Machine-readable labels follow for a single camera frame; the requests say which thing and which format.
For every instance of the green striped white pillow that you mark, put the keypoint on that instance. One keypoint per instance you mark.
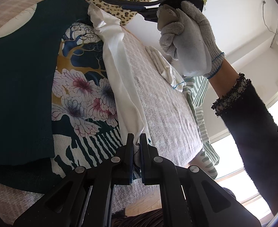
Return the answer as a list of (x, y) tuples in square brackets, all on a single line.
[(195, 91)]

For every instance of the grey pleated fabric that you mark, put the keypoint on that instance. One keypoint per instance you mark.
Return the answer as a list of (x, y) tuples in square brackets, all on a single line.
[(153, 218)]

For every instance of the green and cream printed t-shirt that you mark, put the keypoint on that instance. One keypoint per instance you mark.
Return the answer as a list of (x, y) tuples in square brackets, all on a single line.
[(67, 93)]

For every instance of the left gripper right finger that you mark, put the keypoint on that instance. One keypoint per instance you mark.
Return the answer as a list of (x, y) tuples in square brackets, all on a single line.
[(189, 197)]

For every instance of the pink plaid bed blanket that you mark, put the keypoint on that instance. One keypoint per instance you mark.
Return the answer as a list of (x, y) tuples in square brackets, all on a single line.
[(171, 124)]

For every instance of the folded cream cloth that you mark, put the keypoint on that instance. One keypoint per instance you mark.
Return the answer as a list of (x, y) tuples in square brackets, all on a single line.
[(165, 69)]

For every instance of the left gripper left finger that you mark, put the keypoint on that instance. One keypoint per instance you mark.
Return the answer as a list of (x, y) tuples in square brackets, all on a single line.
[(84, 198)]

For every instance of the right hand grey glove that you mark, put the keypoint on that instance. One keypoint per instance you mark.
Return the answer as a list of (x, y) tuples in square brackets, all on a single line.
[(187, 36)]

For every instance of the right forearm black sleeve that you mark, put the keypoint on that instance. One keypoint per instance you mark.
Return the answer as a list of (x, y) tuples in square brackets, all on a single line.
[(252, 127)]

